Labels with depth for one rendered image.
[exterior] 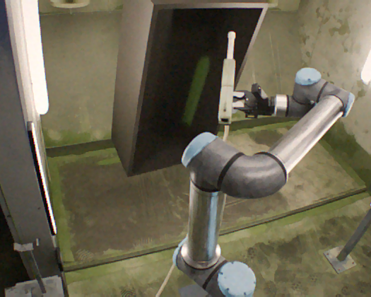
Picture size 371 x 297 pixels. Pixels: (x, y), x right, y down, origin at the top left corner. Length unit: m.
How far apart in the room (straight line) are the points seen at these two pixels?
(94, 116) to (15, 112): 1.80
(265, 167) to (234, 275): 0.58
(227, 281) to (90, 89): 2.14
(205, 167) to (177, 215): 1.73
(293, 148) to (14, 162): 1.00
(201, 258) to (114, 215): 1.37
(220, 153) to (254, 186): 0.12
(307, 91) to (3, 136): 1.11
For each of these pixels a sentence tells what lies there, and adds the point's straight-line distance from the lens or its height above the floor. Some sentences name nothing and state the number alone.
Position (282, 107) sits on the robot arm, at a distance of 1.39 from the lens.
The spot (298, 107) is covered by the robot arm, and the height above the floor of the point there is 1.38.
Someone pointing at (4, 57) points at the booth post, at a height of 1.57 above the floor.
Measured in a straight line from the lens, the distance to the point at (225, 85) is 1.40.
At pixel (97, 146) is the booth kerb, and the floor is 0.11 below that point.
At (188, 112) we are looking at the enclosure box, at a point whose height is 0.64.
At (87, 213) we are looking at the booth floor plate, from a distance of 2.61.
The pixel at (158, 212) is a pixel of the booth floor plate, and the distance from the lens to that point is 2.61.
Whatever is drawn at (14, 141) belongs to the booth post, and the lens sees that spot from 1.33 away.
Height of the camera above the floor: 2.04
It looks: 39 degrees down
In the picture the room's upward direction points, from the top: 8 degrees clockwise
